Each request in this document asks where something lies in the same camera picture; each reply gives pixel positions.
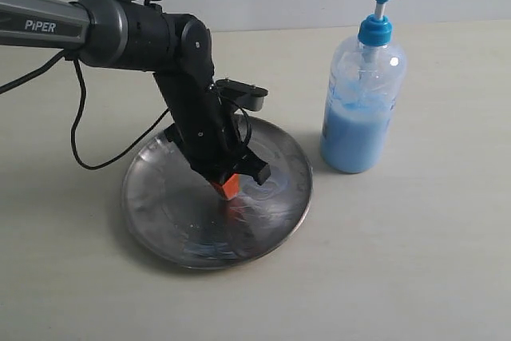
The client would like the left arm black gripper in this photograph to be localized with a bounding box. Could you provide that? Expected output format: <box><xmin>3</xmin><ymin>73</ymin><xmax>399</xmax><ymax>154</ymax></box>
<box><xmin>165</xmin><ymin>110</ymin><xmax>270</xmax><ymax>200</ymax></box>

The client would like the blue soap pump bottle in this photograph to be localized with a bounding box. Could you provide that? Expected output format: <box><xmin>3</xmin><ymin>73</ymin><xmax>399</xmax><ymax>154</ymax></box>
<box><xmin>320</xmin><ymin>0</ymin><xmax>407</xmax><ymax>174</ymax></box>

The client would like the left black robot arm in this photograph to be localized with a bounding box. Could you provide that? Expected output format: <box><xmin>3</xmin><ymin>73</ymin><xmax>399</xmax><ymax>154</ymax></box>
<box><xmin>1</xmin><ymin>0</ymin><xmax>271</xmax><ymax>199</ymax></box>

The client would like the blue soap blob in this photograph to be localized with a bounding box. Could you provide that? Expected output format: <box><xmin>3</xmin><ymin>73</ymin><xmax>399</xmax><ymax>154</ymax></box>
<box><xmin>237</xmin><ymin>168</ymin><xmax>292</xmax><ymax>204</ymax></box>

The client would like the round steel plate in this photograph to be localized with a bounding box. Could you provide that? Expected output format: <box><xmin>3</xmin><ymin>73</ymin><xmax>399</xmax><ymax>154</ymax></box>
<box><xmin>121</xmin><ymin>117</ymin><xmax>313</xmax><ymax>270</ymax></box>

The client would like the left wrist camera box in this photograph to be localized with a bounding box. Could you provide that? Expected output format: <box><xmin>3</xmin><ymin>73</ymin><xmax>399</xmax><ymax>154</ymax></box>
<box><xmin>215</xmin><ymin>78</ymin><xmax>268</xmax><ymax>112</ymax></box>

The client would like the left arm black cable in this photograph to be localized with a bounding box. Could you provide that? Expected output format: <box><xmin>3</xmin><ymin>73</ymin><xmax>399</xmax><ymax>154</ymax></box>
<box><xmin>0</xmin><ymin>0</ymin><xmax>172</xmax><ymax>170</ymax></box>

